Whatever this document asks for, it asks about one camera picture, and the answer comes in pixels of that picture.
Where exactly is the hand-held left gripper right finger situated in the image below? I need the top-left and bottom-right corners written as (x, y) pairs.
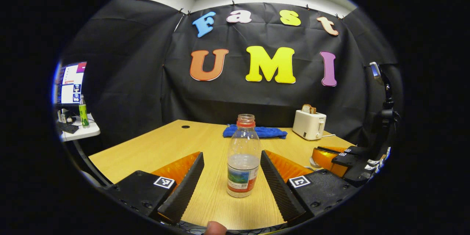
top-left (260, 150), bottom-right (358, 226)

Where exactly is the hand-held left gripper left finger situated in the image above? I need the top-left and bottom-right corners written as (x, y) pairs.
top-left (106, 152), bottom-right (205, 225)

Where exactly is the clear plastic water bottle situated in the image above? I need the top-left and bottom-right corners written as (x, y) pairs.
top-left (227, 114), bottom-right (262, 198)

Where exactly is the green drink bottle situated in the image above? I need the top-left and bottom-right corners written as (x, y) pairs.
top-left (79, 95), bottom-right (90, 128)

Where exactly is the white toaster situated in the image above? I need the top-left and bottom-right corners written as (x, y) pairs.
top-left (293, 109), bottom-right (327, 141)

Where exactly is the blue towel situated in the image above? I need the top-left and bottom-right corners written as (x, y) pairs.
top-left (223, 124), bottom-right (288, 140)

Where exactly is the white side desk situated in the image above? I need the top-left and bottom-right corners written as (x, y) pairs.
top-left (59, 114), bottom-right (101, 142)

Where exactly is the black keyboard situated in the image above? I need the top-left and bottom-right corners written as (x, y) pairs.
top-left (56, 121), bottom-right (79, 134)

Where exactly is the computer monitor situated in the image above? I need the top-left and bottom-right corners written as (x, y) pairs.
top-left (55, 62), bottom-right (87, 105)

